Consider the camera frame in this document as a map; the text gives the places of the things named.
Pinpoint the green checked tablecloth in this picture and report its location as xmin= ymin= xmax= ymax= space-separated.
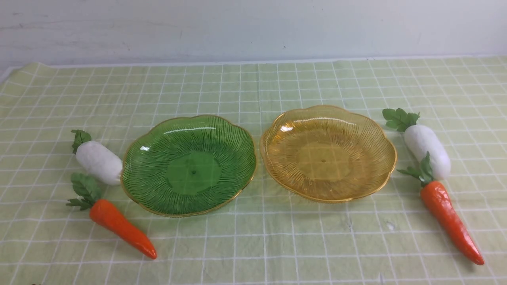
xmin=0 ymin=57 xmax=506 ymax=285

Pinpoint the orange toy carrot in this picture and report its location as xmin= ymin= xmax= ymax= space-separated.
xmin=66 ymin=173 xmax=157 ymax=260
xmin=397 ymin=152 xmax=485 ymax=266

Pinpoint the green ribbed plastic plate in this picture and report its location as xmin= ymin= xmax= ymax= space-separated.
xmin=120 ymin=115 xmax=257 ymax=218

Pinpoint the white toy radish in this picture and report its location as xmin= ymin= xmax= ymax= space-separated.
xmin=71 ymin=129 xmax=123 ymax=186
xmin=382 ymin=108 xmax=451 ymax=181

